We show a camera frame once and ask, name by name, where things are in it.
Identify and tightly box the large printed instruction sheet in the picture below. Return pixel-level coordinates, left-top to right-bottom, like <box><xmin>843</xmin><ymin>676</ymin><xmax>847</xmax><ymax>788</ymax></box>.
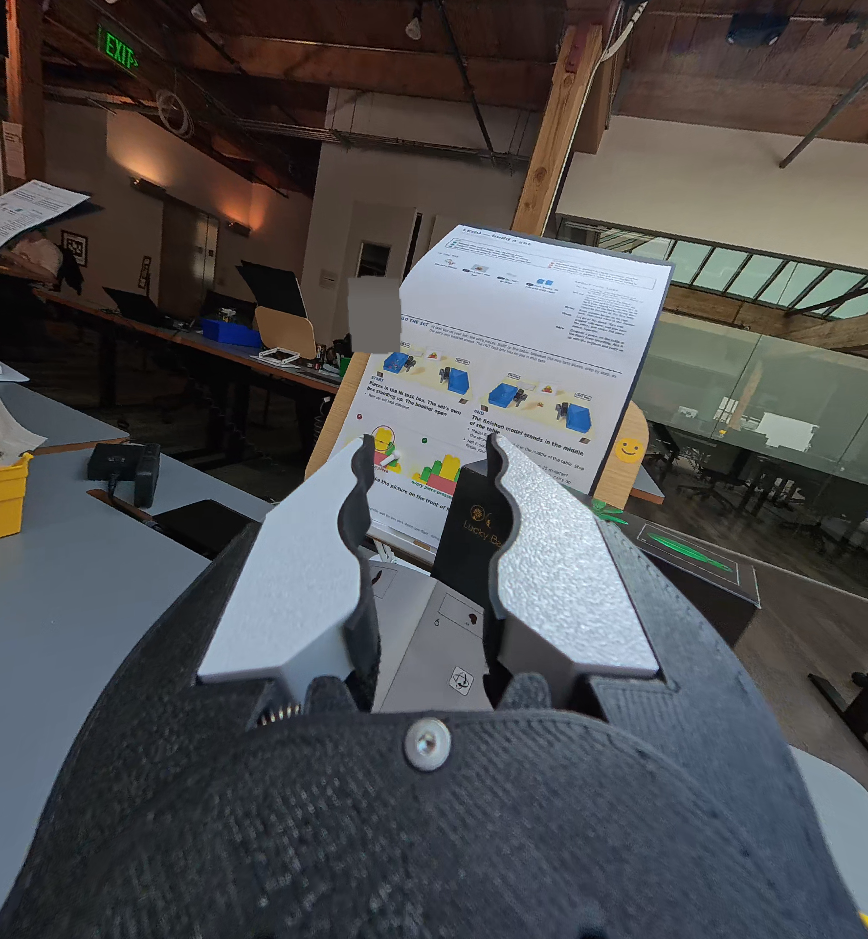
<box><xmin>329</xmin><ymin>224</ymin><xmax>674</xmax><ymax>514</ymax></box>

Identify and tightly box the small wooden board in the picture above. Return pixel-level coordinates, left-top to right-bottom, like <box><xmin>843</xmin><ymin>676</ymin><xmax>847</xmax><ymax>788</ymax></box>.
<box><xmin>254</xmin><ymin>304</ymin><xmax>317</xmax><ymax>360</ymax></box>

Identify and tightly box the printed paper sheet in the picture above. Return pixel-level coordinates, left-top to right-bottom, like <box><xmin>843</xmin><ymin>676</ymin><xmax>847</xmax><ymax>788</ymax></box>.
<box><xmin>0</xmin><ymin>179</ymin><xmax>91</xmax><ymax>287</ymax></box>

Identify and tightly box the white board stand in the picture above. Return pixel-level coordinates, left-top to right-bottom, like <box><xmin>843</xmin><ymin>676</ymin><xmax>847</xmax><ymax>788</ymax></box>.
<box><xmin>366</xmin><ymin>528</ymin><xmax>438</xmax><ymax>567</ymax></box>

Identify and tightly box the black device box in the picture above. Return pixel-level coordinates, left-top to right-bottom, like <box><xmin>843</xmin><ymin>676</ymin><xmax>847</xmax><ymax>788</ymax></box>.
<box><xmin>88</xmin><ymin>442</ymin><xmax>146</xmax><ymax>483</ymax></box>

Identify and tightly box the black flat pad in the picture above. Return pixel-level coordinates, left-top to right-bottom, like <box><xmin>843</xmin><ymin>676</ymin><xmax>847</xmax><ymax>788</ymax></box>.
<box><xmin>151</xmin><ymin>500</ymin><xmax>260</xmax><ymax>560</ymax></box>

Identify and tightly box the blue plastic bin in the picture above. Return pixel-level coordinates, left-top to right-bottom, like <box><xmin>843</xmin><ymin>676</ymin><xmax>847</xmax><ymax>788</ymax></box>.
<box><xmin>201</xmin><ymin>317</ymin><xmax>263</xmax><ymax>350</ymax></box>

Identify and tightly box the green exit sign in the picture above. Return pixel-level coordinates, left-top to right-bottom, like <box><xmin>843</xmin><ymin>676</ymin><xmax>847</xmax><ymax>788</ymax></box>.
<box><xmin>96</xmin><ymin>23</ymin><xmax>140</xmax><ymax>72</ymax></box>

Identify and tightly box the grey desk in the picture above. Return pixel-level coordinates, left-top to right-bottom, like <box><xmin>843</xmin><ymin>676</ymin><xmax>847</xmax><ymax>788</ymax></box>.
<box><xmin>0</xmin><ymin>381</ymin><xmax>868</xmax><ymax>936</ymax></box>

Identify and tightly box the large wooden board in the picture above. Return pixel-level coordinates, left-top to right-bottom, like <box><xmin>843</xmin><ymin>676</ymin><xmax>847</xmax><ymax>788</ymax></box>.
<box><xmin>305</xmin><ymin>352</ymin><xmax>651</xmax><ymax>512</ymax></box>

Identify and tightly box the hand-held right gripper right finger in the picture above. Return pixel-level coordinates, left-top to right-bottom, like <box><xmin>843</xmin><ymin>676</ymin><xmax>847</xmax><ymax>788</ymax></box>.
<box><xmin>480</xmin><ymin>431</ymin><xmax>661</xmax><ymax>696</ymax></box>

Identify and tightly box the long wooden workbench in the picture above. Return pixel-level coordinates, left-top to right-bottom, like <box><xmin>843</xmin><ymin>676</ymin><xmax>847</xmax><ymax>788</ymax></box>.
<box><xmin>34</xmin><ymin>286</ymin><xmax>347</xmax><ymax>397</ymax></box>

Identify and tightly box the black flat board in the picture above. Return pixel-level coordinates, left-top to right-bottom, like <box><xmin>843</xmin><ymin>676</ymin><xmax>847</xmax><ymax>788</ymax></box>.
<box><xmin>236</xmin><ymin>260</ymin><xmax>310</xmax><ymax>321</ymax></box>

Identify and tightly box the black brick set box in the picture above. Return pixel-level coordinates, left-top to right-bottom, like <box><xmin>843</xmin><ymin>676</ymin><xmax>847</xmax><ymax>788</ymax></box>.
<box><xmin>432</xmin><ymin>458</ymin><xmax>761</xmax><ymax>648</ymax></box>

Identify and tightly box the white building instruction booklet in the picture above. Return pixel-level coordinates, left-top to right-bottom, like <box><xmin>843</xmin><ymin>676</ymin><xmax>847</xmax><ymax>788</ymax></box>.
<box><xmin>370</xmin><ymin>555</ymin><xmax>495</xmax><ymax>713</ymax></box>

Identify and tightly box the grey metal door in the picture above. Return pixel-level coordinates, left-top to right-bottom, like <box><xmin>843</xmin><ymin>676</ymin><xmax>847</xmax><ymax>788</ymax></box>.
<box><xmin>161</xmin><ymin>198</ymin><xmax>220</xmax><ymax>321</ymax></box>

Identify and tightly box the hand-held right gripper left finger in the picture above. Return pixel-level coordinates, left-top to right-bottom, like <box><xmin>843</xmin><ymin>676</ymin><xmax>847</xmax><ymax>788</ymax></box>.
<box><xmin>198</xmin><ymin>434</ymin><xmax>382</xmax><ymax>711</ymax></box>

